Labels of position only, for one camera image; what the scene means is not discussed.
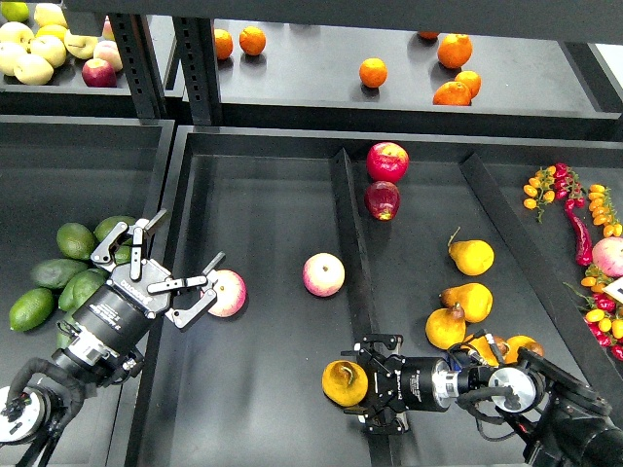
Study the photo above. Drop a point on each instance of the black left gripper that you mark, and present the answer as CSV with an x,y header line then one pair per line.
x,y
124,311

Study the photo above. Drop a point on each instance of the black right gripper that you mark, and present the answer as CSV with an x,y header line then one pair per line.
x,y
400,384

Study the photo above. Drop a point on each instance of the yellow pear stem up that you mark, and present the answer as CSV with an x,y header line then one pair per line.
x,y
344,382

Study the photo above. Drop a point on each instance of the dark green avocado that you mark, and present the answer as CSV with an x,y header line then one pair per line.
x,y
85,285

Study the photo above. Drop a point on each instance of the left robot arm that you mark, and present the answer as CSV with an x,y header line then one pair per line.
x,y
45,395

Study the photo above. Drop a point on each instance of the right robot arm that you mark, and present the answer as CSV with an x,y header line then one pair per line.
x,y
562,420

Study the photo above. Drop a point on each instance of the green avocado second row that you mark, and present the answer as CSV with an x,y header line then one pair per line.
x,y
122,255

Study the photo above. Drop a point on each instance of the green avocado top right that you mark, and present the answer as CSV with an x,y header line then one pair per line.
x,y
106,225

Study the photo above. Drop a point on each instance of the green avocado centre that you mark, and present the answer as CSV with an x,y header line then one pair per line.
x,y
66,300

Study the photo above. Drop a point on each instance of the green avocado top left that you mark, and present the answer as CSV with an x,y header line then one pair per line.
x,y
75,241

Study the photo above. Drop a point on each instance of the green avocado bottom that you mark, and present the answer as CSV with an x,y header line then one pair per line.
x,y
62,335

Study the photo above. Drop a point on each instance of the dark avocado left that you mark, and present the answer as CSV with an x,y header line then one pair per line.
x,y
56,273

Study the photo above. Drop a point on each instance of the yellow pear left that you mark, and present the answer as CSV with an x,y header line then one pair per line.
x,y
446,326

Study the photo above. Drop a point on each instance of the yellow pear lower centre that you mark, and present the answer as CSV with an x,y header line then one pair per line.
x,y
484,349

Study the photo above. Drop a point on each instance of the bright green avocado far left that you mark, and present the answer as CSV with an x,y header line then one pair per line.
x,y
31,309

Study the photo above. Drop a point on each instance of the yellow pear middle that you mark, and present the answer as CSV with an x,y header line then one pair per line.
x,y
475,299

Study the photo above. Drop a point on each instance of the yellow pear lower right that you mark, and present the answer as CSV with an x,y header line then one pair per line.
x,y
516,342

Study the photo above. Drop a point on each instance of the pink apple left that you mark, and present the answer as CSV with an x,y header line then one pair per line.
x,y
231,294

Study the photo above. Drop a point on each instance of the pink apple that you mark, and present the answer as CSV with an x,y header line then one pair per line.
x,y
323,274
231,294

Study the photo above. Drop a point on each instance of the pink apple centre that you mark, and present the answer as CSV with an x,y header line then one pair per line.
x,y
323,274

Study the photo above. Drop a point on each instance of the black left tray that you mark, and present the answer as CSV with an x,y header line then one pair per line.
x,y
56,170

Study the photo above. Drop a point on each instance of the black tray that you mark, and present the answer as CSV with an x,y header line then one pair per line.
x,y
246,391
56,170

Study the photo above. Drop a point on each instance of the black centre tray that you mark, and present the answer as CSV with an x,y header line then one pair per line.
x,y
246,391

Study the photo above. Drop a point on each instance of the dark red apple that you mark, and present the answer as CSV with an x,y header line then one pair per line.
x,y
382,199

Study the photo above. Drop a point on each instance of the red apple on shelf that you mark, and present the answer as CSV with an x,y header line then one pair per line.
x,y
99,73

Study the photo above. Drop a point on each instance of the bright red apple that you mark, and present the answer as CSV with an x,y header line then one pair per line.
x,y
387,161

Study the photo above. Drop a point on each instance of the mixed cherry tomatoes lower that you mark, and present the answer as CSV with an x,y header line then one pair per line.
x,y
601,312

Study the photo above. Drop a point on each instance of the pale peach on shelf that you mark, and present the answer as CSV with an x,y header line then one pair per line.
x,y
108,50

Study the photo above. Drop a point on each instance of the pale yellow apple front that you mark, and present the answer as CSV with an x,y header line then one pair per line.
x,y
33,70

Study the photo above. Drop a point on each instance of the yellow apple with stem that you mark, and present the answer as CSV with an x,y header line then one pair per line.
x,y
80,46

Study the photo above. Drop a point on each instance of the pale yellow apple centre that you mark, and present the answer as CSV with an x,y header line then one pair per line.
x,y
50,48

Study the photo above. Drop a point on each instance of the white label card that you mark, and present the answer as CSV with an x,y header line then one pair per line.
x,y
615,290

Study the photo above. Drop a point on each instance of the orange far left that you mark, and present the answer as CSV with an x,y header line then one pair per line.
x,y
223,42

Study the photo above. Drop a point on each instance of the yellow lemon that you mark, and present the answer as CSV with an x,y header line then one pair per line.
x,y
55,30

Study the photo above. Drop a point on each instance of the black shelf post right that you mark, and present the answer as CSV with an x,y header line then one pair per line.
x,y
195,43

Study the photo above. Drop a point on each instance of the black shelf post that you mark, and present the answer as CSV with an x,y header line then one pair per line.
x,y
134,41
195,43

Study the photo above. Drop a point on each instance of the black shelf post left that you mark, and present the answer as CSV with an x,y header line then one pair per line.
x,y
134,41

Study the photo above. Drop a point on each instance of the pink peach behind post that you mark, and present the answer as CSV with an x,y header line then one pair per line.
x,y
107,32

